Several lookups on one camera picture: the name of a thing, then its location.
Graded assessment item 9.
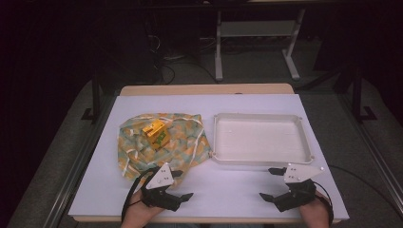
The white plastic tray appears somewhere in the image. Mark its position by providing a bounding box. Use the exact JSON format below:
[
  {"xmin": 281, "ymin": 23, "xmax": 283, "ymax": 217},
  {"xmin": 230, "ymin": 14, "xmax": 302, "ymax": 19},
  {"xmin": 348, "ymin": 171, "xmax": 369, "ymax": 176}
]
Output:
[{"xmin": 210, "ymin": 112, "xmax": 316, "ymax": 168}]

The white table mat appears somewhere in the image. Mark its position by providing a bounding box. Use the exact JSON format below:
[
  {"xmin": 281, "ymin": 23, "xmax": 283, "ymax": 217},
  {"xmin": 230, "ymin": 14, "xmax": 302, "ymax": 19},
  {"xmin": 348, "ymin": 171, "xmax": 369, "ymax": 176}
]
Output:
[{"xmin": 67, "ymin": 93, "xmax": 351, "ymax": 221}]

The wooden table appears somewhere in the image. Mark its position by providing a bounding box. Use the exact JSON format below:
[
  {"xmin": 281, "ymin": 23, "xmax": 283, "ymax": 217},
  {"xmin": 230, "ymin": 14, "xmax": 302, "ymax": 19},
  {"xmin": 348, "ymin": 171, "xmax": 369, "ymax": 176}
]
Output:
[{"xmin": 72, "ymin": 83, "xmax": 344, "ymax": 225}]

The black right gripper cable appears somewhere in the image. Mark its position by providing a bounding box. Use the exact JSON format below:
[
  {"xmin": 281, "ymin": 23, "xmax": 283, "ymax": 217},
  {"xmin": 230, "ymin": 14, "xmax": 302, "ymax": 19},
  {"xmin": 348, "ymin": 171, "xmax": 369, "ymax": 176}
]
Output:
[{"xmin": 311, "ymin": 180, "xmax": 335, "ymax": 226}]

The person's left hand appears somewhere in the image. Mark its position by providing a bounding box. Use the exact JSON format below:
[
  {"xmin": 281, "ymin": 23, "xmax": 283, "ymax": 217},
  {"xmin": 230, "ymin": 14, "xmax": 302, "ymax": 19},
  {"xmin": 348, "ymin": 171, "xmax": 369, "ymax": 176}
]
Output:
[{"xmin": 125, "ymin": 189, "xmax": 166, "ymax": 223}]

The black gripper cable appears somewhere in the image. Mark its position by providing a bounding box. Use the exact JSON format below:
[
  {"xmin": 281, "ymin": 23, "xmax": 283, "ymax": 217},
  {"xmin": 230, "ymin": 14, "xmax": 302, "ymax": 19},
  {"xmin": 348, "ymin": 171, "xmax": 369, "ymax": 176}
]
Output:
[
  {"xmin": 121, "ymin": 166, "xmax": 162, "ymax": 223},
  {"xmin": 311, "ymin": 180, "xmax": 335, "ymax": 226}
]

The aluminium rail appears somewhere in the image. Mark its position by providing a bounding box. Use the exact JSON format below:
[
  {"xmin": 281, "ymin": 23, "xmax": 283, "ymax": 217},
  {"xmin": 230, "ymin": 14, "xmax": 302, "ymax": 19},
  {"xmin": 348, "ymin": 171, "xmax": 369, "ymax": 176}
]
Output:
[
  {"xmin": 335, "ymin": 91, "xmax": 403, "ymax": 210},
  {"xmin": 40, "ymin": 93, "xmax": 119, "ymax": 228}
]

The black floor cable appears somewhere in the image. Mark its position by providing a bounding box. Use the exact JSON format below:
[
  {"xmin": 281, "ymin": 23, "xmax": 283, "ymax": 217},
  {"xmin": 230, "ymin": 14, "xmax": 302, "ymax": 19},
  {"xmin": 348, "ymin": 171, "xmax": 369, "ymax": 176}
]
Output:
[{"xmin": 327, "ymin": 163, "xmax": 397, "ymax": 213}]

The patterned cloth drawstring bag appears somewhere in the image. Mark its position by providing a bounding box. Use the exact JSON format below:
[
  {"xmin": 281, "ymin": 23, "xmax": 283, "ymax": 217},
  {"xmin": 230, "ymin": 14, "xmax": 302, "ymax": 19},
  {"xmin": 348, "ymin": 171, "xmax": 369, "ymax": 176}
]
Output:
[{"xmin": 117, "ymin": 112, "xmax": 213, "ymax": 184}]

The bundle of floor cables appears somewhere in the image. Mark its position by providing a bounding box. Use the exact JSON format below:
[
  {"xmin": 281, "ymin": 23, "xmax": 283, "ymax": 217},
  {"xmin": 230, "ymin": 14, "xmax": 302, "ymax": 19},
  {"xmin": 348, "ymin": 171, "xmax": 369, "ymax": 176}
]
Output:
[{"xmin": 148, "ymin": 32, "xmax": 220, "ymax": 86}]

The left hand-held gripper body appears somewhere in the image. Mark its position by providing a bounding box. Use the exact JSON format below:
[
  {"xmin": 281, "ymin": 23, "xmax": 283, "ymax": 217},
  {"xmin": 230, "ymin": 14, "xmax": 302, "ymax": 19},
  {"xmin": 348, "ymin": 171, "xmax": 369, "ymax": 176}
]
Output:
[{"xmin": 140, "ymin": 162, "xmax": 182, "ymax": 213}]

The black metal stand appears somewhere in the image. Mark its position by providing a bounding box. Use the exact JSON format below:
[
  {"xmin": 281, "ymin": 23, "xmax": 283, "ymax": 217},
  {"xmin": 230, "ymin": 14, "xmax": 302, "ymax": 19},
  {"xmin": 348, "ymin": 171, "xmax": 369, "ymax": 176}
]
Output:
[
  {"xmin": 81, "ymin": 70, "xmax": 103, "ymax": 125},
  {"xmin": 351, "ymin": 65, "xmax": 378, "ymax": 124}
]

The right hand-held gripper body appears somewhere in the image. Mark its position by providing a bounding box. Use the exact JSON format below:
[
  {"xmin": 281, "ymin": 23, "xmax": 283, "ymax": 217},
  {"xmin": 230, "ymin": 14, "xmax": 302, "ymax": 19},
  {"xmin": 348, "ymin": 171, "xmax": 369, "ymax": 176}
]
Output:
[{"xmin": 273, "ymin": 162, "xmax": 325, "ymax": 213}]

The yellow box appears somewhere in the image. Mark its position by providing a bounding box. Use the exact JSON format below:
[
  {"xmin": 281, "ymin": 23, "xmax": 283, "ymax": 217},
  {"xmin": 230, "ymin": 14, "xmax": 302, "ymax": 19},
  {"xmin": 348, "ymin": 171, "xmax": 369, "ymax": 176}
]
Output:
[{"xmin": 142, "ymin": 119, "xmax": 172, "ymax": 150}]

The person's right hand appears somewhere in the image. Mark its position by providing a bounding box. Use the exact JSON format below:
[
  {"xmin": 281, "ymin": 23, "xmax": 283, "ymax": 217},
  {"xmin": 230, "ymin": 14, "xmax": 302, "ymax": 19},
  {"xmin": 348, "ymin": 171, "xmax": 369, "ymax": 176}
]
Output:
[{"xmin": 298, "ymin": 189, "xmax": 331, "ymax": 222}]

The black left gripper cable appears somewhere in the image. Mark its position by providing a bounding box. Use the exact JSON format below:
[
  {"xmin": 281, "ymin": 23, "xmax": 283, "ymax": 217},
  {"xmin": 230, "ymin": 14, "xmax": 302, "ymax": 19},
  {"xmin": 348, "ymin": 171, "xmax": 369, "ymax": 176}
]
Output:
[{"xmin": 121, "ymin": 166, "xmax": 162, "ymax": 223}]

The white metal desk frame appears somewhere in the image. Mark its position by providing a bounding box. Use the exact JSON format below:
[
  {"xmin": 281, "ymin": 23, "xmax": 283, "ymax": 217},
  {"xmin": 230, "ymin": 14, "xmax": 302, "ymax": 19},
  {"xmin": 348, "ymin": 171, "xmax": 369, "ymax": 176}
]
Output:
[{"xmin": 214, "ymin": 9, "xmax": 307, "ymax": 83}]

